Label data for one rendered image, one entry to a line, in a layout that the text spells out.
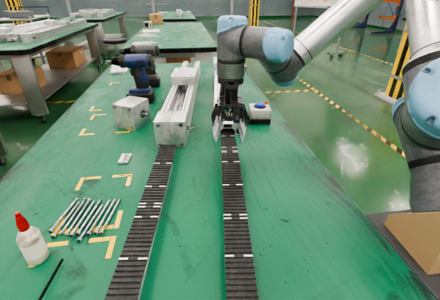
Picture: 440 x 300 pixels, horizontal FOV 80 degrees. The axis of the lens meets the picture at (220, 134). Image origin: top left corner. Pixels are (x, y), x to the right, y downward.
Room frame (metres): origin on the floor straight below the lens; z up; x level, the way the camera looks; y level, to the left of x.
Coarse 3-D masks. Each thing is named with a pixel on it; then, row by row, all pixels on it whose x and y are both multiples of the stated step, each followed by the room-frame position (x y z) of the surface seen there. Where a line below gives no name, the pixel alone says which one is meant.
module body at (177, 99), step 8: (184, 64) 1.55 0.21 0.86; (176, 88) 1.11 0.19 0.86; (192, 88) 1.11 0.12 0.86; (168, 96) 1.01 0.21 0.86; (176, 96) 1.08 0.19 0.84; (184, 96) 1.09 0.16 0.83; (192, 96) 1.07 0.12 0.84; (168, 104) 0.92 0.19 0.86; (176, 104) 1.02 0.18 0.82; (184, 104) 0.92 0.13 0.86; (192, 104) 1.06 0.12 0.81; (192, 112) 1.03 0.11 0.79
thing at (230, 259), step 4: (228, 256) 0.31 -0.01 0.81; (232, 256) 0.31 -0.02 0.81; (236, 256) 0.32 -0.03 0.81; (240, 256) 0.32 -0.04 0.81; (244, 256) 0.31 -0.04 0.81; (248, 256) 0.31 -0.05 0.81; (252, 256) 0.31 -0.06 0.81; (228, 260) 0.31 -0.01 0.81; (232, 260) 0.31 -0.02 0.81; (236, 260) 0.31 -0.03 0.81; (240, 260) 0.31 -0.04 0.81; (244, 260) 0.31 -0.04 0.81; (248, 260) 0.31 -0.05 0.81; (252, 260) 0.31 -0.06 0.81
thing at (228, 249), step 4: (228, 248) 0.33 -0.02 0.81; (232, 248) 0.33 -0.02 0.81; (236, 248) 0.33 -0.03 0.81; (240, 248) 0.33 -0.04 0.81; (244, 248) 0.33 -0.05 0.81; (248, 248) 0.33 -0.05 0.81; (228, 252) 0.32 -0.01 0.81; (232, 252) 0.32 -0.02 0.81; (236, 252) 0.32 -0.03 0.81; (240, 252) 0.32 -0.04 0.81; (244, 252) 0.32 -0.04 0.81; (248, 252) 0.32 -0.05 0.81
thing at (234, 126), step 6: (216, 72) 1.38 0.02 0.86; (216, 78) 1.27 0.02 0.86; (216, 84) 1.16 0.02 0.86; (216, 90) 1.08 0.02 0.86; (216, 96) 1.01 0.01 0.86; (216, 102) 0.94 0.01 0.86; (222, 126) 0.84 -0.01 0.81; (228, 126) 0.85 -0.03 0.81; (234, 126) 0.84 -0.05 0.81; (234, 132) 0.85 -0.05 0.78
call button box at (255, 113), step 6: (252, 108) 0.95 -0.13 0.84; (258, 108) 0.94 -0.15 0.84; (264, 108) 0.95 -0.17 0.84; (252, 114) 0.92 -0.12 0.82; (258, 114) 0.92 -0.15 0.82; (264, 114) 0.92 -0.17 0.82; (270, 114) 0.93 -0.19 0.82; (252, 120) 0.93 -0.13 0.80; (258, 120) 0.93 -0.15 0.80; (264, 120) 0.93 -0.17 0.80
